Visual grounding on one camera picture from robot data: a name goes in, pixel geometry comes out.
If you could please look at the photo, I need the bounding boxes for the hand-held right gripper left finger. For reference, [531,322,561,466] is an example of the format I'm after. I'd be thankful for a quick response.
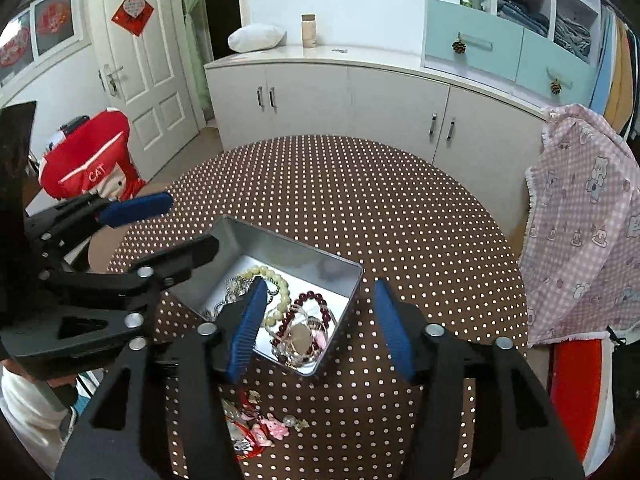
[55,277,269,480]

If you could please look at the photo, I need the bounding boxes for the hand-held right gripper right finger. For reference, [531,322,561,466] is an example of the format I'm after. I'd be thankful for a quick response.
[374,279,586,480]

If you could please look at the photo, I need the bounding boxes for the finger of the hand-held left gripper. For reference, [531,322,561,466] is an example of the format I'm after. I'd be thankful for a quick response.
[14,234,221,381]
[25,191,174,261]

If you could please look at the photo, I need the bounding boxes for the silver chain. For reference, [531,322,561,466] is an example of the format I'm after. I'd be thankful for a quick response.
[214,275,253,317]

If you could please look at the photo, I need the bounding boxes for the white bead bracelet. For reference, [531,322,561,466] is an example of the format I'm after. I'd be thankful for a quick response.
[234,265,294,329]

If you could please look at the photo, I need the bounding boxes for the clear crystal bracelet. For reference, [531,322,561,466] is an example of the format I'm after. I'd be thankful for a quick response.
[271,310,332,367]

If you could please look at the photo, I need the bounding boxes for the grey metal tin box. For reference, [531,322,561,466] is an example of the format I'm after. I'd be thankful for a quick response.
[167,215,365,377]

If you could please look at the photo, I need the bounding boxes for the dark red bead bracelet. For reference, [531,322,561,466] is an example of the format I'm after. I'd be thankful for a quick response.
[276,290,336,352]

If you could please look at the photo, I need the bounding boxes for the pile of mixed charm jewelry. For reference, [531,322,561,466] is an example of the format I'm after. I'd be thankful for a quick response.
[220,389,311,461]

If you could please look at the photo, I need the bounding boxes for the red string bracelet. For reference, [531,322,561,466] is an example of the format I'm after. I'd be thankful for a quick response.
[227,420,273,461]

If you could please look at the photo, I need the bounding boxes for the person's left forearm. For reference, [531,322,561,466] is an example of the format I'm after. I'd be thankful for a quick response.
[0,360,76,478]

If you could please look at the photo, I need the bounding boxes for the red chair cover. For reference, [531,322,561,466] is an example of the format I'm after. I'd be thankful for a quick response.
[39,108,148,201]

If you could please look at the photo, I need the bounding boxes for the white framed window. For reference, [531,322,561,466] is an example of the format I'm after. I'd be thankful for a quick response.
[0,0,88,106]

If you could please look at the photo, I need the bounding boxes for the white panel door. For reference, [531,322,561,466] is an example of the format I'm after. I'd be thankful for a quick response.
[97,0,201,153]

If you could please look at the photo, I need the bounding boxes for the brown polka dot tablecloth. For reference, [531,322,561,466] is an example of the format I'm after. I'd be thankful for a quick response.
[107,135,528,480]

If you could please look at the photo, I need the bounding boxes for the red round window decoration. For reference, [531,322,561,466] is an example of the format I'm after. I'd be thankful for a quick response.
[0,27,31,68]
[40,0,76,36]

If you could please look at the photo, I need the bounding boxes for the red diamond door decoration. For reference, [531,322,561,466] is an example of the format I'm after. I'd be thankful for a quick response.
[111,0,155,37]

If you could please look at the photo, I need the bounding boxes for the red orange chair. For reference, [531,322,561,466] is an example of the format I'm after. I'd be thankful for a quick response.
[550,337,618,466]

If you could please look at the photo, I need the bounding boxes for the green curtain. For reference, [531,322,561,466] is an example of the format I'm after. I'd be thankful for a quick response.
[177,0,221,111]

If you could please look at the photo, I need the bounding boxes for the white pillow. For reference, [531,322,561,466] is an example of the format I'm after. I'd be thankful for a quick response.
[227,23,288,53]

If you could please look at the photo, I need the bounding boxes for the pink printed blanket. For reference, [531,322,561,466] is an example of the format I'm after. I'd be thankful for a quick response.
[517,104,640,348]

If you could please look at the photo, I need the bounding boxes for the white low cabinet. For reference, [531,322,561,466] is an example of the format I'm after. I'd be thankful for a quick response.
[204,45,551,171]

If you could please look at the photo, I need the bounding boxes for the beige bottle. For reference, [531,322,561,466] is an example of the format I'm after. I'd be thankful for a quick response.
[300,13,318,50]

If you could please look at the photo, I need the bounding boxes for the light blue drawer unit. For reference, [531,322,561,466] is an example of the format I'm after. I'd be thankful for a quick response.
[420,0,601,111]

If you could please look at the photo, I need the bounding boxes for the row of hanging clothes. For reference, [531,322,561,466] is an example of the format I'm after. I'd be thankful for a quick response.
[590,2,640,138]

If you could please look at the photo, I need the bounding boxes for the folded blue jeans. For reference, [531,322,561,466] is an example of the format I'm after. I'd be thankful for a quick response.
[497,0,550,37]

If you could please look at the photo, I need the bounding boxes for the folded grey clothes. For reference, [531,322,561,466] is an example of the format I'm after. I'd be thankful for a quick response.
[554,12,596,63]

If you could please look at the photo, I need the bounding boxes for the silver door handle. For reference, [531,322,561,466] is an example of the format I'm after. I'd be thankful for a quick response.
[98,64,124,95]

